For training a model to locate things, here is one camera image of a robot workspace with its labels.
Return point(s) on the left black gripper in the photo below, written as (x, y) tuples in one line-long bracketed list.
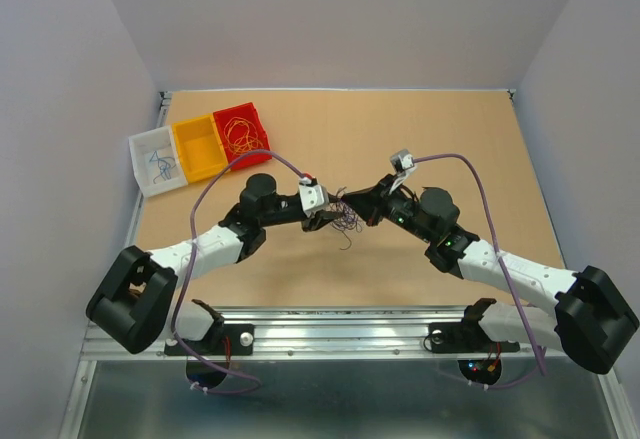
[(319, 219)]

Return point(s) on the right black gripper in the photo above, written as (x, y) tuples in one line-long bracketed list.
[(371, 203)]

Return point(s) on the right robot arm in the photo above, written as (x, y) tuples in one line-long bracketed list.
[(582, 314)]

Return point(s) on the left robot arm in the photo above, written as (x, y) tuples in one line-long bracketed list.
[(141, 298)]

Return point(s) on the red plastic bin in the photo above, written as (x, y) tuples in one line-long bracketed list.
[(240, 130)]

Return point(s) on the yellow plastic bin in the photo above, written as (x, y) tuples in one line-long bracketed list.
[(199, 147)]

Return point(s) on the white plastic bin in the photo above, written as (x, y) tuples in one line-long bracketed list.
[(155, 162)]

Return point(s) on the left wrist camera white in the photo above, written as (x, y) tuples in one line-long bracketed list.
[(313, 196)]

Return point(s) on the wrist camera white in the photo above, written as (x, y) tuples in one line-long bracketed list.
[(313, 196), (403, 164)]

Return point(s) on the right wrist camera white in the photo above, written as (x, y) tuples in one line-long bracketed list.
[(403, 164)]

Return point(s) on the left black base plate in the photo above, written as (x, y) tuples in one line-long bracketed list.
[(235, 340)]

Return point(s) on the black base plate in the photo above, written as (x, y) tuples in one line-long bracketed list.
[(462, 337), (235, 340)]

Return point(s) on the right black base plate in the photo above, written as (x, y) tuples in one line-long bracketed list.
[(462, 337)]

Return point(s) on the aluminium rail frame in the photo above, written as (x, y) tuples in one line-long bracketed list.
[(345, 359)]

